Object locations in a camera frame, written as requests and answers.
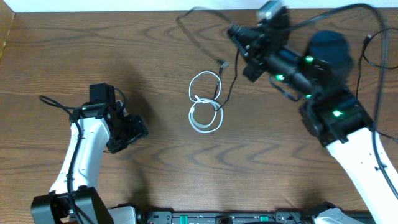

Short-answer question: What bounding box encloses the brown wooden side panel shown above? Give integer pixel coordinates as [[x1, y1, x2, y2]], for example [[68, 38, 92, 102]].
[[0, 0, 15, 58]]

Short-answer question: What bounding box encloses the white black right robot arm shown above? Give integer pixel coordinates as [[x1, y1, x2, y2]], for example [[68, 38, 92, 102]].
[[227, 25, 397, 223]]

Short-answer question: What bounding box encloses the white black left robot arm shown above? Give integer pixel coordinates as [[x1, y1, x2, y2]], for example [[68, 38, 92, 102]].
[[31, 101, 148, 223]]

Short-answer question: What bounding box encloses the white usb cable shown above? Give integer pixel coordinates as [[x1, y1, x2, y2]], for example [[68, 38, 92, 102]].
[[188, 70, 224, 134]]

